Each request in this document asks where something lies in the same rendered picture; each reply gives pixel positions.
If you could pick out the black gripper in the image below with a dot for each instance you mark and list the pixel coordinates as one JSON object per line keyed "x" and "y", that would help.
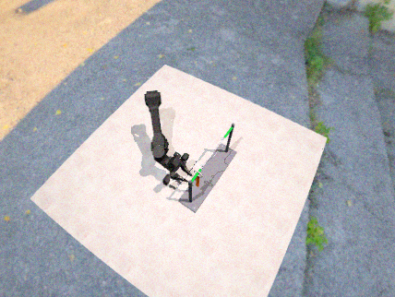
{"x": 173, "y": 175}

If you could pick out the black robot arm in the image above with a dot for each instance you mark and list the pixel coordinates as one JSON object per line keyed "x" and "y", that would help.
{"x": 159, "y": 144}

